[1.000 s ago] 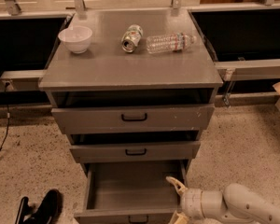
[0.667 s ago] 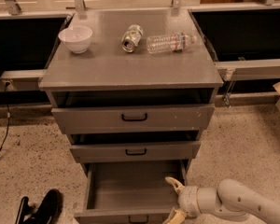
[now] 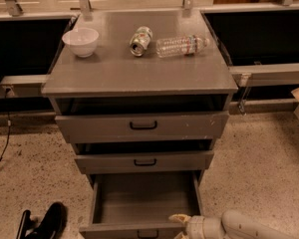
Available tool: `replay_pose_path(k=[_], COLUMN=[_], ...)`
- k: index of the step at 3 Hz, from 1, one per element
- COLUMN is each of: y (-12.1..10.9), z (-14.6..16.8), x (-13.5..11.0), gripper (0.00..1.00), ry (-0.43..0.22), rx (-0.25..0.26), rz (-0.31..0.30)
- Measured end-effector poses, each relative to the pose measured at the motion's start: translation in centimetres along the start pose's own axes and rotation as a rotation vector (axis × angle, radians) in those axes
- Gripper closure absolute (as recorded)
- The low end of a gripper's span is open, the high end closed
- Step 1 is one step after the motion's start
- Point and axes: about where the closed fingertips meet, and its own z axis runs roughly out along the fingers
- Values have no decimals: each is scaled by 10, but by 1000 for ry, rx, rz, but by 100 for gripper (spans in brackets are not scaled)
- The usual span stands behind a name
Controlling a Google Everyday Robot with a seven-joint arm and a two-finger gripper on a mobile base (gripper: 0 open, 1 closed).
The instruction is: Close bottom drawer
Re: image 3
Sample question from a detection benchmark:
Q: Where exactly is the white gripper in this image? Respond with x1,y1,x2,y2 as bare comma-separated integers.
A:
168,214,205,239

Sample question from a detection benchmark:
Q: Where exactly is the grey bottom drawer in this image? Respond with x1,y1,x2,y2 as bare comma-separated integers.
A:
80,171,202,239

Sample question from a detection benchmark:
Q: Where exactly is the grey drawer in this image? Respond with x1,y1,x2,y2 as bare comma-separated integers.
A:
80,171,202,239
75,150,213,174
56,112,229,143

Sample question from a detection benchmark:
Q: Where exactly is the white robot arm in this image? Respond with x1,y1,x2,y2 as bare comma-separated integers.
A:
168,209,294,239

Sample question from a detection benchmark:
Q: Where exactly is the grey middle drawer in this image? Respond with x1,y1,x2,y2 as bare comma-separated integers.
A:
75,150,213,174

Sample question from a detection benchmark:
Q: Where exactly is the grey top drawer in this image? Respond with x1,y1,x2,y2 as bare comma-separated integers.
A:
56,112,229,143

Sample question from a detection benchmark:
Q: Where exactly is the grey drawer cabinet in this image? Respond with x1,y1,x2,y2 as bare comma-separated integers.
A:
41,9,239,187

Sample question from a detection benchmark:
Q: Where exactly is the black shoe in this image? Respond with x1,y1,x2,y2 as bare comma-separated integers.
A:
25,202,66,239

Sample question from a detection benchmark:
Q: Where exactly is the clear plastic water bottle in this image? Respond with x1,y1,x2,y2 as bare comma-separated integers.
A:
155,35,210,58

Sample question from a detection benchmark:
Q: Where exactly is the crushed soda can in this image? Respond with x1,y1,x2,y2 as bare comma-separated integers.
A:
130,26,152,57

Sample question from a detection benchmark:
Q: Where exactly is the white bowl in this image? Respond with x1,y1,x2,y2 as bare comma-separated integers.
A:
62,28,100,58

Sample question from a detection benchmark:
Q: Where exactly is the black power cable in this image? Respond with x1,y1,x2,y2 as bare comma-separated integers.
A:
0,87,12,176

